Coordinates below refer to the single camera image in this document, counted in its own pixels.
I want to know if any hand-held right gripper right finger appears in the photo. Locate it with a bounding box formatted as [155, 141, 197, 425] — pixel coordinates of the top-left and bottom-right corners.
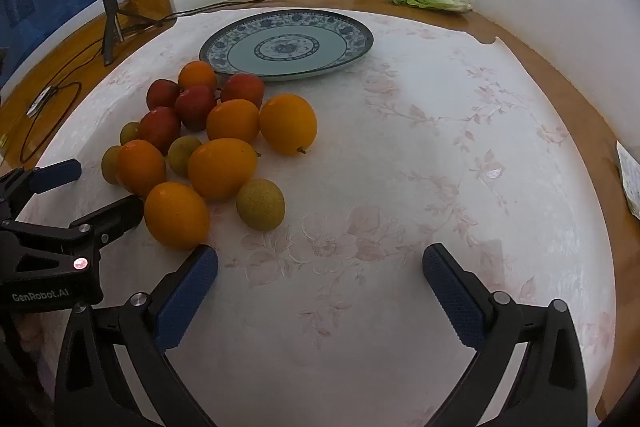
[422, 243, 588, 427]

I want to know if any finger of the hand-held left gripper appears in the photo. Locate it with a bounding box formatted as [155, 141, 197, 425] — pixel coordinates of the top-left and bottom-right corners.
[2, 195, 145, 258]
[0, 158, 82, 220]

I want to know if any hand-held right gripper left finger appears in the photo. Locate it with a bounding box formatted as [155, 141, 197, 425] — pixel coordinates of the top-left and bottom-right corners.
[54, 244, 219, 427]

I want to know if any small green round fruit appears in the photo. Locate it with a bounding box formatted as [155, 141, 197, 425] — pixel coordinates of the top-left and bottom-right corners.
[236, 178, 286, 232]
[101, 145, 123, 185]
[119, 122, 142, 146]
[167, 135, 203, 178]

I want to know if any orange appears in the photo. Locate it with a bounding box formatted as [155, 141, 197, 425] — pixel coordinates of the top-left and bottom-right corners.
[116, 139, 167, 199]
[144, 182, 211, 251]
[178, 61, 218, 94]
[187, 138, 261, 202]
[259, 94, 318, 156]
[206, 99, 261, 144]

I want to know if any red apple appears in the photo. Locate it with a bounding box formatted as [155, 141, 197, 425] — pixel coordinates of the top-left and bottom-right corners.
[174, 86, 218, 132]
[146, 79, 181, 112]
[138, 106, 182, 156]
[220, 73, 266, 108]

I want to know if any blue patterned ceramic plate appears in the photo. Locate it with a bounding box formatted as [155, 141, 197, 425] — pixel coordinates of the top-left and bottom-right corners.
[199, 9, 375, 82]

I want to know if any small white device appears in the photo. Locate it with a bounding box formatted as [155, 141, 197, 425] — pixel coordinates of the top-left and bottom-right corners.
[26, 87, 56, 118]

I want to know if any white floral tablecloth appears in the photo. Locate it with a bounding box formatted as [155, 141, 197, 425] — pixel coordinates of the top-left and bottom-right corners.
[15, 7, 618, 427]

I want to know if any black tripod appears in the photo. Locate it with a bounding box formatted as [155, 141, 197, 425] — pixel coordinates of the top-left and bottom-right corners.
[101, 0, 166, 68]

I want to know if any white paper sheet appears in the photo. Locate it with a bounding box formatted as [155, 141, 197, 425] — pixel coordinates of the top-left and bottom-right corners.
[616, 141, 640, 220]

